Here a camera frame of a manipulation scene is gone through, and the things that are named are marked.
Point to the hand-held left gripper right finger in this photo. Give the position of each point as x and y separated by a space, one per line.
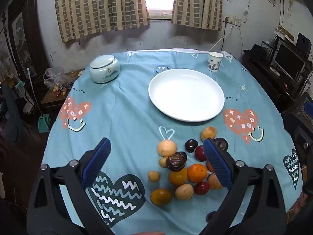
217 161

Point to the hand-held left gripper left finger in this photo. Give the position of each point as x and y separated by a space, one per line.
96 161

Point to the small orange mandarin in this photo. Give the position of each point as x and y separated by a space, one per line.
209 167

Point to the dark purple mangosteen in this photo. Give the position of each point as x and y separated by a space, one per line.
222 144

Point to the large red plum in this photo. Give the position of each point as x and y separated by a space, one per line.
200 153

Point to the striped tan round fruit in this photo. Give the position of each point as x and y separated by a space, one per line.
214 182

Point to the large orange mandarin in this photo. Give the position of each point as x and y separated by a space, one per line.
197 173

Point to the large tan round fruit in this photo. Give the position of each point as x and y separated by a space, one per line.
208 132
167 148

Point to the small red plum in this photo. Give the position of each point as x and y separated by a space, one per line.
201 188

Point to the dark purple plum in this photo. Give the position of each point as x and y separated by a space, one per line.
191 145
184 156
210 216

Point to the wrinkled dark passion fruit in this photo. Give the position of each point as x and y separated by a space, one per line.
175 162

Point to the yellow-orange tomato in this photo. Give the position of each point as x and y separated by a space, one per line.
178 177

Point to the pale tan round fruit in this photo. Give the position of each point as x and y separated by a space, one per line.
184 191

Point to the small tan round fruit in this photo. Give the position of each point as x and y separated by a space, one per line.
162 162
153 176

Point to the yellow green citrus fruit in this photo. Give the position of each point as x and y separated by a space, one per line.
161 196

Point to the white oval plate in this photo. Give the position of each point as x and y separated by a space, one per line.
185 95

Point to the light blue heart-print tablecloth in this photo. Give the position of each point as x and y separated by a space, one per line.
127 117

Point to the green dustpan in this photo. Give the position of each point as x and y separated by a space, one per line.
44 124

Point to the small wooden side table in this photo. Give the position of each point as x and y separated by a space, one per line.
50 100

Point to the pale green ceramic jar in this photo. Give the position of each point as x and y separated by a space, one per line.
104 71

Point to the clear plastic bag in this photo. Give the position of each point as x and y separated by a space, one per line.
56 78

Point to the dark media stand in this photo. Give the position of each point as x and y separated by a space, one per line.
269 80

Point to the dark chair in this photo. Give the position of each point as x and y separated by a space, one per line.
11 117

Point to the printed paper cup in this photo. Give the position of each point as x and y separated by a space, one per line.
215 62

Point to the teal plastic hook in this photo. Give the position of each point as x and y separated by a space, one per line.
20 84

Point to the black hat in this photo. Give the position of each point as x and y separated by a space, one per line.
256 51

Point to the computer monitor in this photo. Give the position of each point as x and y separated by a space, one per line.
288 58

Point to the dark framed picture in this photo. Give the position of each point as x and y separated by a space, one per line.
22 44

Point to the white power strip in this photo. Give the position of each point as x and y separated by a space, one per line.
233 21

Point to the black speaker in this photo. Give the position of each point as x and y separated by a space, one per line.
304 42

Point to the striped beige curtain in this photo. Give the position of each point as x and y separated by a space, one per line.
97 7
198 5

